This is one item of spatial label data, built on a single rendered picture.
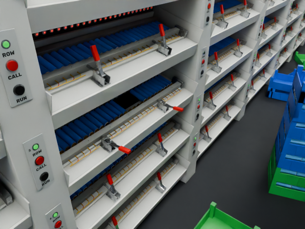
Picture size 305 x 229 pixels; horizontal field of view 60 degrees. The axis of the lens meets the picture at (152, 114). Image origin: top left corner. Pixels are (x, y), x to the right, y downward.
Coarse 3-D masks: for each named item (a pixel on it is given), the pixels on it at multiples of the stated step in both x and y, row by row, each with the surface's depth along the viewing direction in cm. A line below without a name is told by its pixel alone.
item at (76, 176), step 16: (176, 80) 103; (192, 80) 101; (176, 96) 99; (192, 96) 104; (160, 112) 90; (176, 112) 98; (128, 128) 81; (144, 128) 83; (128, 144) 78; (80, 160) 68; (96, 160) 69; (112, 160) 74; (80, 176) 65
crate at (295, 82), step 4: (300, 68) 109; (296, 72) 110; (300, 72) 110; (304, 72) 111; (296, 76) 109; (300, 76) 112; (296, 80) 107; (300, 80) 113; (296, 84) 106; (300, 84) 100; (304, 84) 95; (296, 88) 105; (300, 88) 98; (304, 88) 95; (296, 92) 103; (300, 92) 97; (304, 92) 96; (296, 96) 102; (300, 96) 97; (304, 96) 97; (300, 100) 98; (304, 100) 97
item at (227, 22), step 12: (216, 0) 130; (228, 0) 138; (240, 0) 145; (252, 0) 141; (216, 12) 119; (228, 12) 123; (240, 12) 133; (252, 12) 138; (216, 24) 112; (228, 24) 116; (240, 24) 122; (216, 36) 105
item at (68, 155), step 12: (180, 84) 102; (156, 96) 92; (144, 108) 87; (120, 120) 79; (96, 132) 73; (108, 132) 76; (120, 132) 78; (84, 144) 69; (60, 156) 65; (72, 156) 67; (84, 156) 68
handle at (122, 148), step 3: (111, 141) 72; (111, 144) 71; (114, 144) 71; (117, 147) 70; (120, 147) 70; (123, 147) 70; (120, 150) 70; (123, 150) 69; (126, 150) 68; (129, 150) 68; (126, 153) 69
